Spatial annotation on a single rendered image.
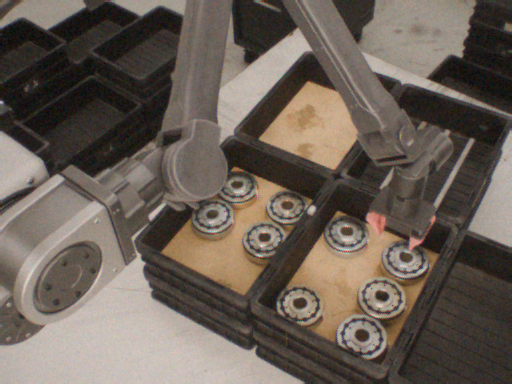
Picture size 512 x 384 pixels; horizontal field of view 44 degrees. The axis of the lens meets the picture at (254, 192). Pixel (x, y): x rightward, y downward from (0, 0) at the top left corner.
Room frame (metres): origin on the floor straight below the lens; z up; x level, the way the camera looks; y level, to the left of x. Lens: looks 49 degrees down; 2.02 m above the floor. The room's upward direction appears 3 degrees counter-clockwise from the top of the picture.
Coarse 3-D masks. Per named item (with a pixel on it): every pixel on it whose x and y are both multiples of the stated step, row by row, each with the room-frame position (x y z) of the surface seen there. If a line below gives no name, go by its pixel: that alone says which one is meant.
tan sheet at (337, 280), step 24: (336, 216) 0.95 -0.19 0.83; (384, 240) 0.87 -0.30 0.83; (312, 264) 0.81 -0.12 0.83; (336, 264) 0.81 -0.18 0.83; (360, 264) 0.81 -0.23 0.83; (432, 264) 0.79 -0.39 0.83; (336, 288) 0.75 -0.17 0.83; (408, 288) 0.74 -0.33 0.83; (336, 312) 0.69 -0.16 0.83; (408, 312) 0.68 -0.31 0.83
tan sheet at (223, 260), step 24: (264, 192) 1.04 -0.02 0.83; (240, 216) 0.97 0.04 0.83; (264, 216) 0.96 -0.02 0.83; (192, 240) 0.90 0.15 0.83; (216, 240) 0.90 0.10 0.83; (240, 240) 0.89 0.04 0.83; (192, 264) 0.83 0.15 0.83; (216, 264) 0.83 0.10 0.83; (240, 264) 0.82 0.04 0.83; (240, 288) 0.76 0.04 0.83
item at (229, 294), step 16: (224, 144) 1.12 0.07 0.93; (256, 144) 1.11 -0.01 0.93; (288, 160) 1.05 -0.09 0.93; (320, 176) 1.00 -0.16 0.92; (320, 192) 0.94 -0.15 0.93; (288, 240) 0.81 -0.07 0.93; (160, 256) 0.79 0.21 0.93; (272, 256) 0.77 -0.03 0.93; (176, 272) 0.76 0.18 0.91; (192, 272) 0.74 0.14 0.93; (208, 288) 0.71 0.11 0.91; (224, 288) 0.70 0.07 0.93; (256, 288) 0.69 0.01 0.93; (240, 304) 0.67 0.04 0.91
